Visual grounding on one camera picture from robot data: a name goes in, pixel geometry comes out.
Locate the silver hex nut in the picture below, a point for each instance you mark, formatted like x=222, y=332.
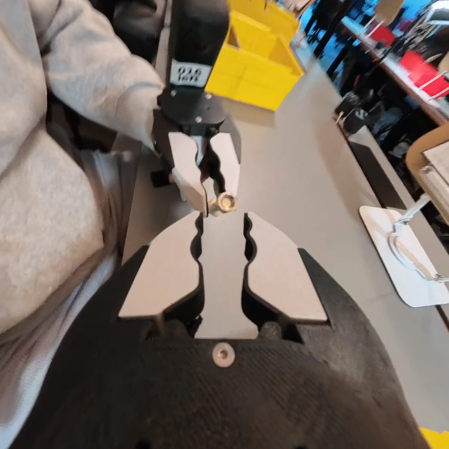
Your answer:
x=228, y=202

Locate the grey desk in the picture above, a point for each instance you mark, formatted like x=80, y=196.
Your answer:
x=298, y=196

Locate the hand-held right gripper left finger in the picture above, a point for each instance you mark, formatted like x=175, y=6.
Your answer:
x=165, y=277

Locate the black round holder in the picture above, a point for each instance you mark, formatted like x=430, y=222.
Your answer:
x=357, y=121
x=345, y=103

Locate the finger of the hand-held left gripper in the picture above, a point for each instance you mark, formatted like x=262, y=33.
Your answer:
x=184, y=165
x=229, y=165

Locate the divided yellow plastic bin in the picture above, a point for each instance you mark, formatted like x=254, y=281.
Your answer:
x=256, y=87

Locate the person's left forearm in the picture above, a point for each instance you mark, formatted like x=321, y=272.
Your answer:
x=105, y=70

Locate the background work desk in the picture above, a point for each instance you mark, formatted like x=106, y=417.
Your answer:
x=396, y=75

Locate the black bin divider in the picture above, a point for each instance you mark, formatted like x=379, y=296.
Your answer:
x=234, y=37

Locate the red bin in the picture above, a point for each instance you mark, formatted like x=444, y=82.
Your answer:
x=421, y=73
x=382, y=35

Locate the person's grey sweatshirt torso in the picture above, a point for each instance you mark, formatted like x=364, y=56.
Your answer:
x=42, y=228

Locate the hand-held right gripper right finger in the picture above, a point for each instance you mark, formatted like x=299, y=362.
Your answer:
x=284, y=280

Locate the tan document holder board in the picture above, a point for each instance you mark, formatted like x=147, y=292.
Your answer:
x=415, y=154

